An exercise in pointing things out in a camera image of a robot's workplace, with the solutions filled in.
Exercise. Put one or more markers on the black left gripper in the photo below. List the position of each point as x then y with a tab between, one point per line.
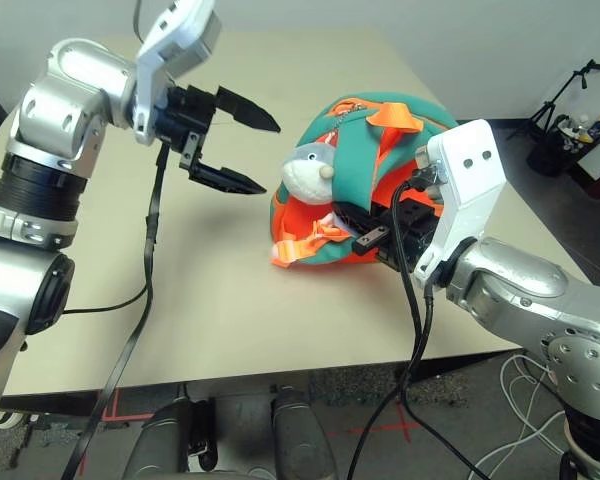
187	117

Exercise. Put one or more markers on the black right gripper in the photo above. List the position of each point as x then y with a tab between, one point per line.
410	230

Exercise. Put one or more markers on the teal and orange backpack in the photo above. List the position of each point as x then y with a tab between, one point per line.
355	160

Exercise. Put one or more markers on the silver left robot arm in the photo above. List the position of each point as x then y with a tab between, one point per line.
55	125

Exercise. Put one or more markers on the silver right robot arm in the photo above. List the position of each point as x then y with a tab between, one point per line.
530	295

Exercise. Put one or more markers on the grey white plush toy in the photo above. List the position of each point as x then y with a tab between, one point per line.
305	180

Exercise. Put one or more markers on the black bin with bottles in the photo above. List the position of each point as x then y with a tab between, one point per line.
555	155

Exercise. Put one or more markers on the red floor tape cross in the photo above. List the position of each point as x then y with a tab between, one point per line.
405	426

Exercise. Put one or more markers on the dark grey robot right leg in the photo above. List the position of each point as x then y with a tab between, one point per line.
300	435

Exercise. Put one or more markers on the dark grey robot leg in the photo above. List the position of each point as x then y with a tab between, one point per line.
165	440
300	435

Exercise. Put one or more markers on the black tripod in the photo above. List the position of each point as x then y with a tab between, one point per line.
562	95

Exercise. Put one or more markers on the dark grey robot left leg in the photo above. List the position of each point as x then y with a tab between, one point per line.
165	440

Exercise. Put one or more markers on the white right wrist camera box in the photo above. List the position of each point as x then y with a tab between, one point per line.
467	175

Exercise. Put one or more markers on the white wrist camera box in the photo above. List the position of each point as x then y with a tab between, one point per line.
175	40
467	175

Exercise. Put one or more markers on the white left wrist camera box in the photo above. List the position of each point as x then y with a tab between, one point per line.
175	40

